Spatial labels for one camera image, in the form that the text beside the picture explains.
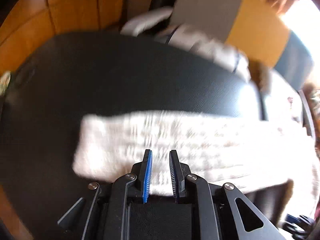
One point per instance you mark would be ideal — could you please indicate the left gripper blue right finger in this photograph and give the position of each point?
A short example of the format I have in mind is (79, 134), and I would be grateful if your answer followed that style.
(218, 212)

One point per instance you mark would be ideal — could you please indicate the grey yellow blue armchair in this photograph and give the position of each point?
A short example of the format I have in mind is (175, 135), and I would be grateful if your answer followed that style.
(249, 25)

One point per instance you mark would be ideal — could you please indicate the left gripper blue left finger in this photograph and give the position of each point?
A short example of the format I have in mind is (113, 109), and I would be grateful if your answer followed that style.
(109, 213)

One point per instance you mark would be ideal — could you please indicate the cream knitted sweater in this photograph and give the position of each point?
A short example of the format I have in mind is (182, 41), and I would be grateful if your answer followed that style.
(252, 154)

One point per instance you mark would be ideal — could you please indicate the white deer print cushion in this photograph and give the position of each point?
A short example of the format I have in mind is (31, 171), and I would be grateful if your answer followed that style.
(281, 103)

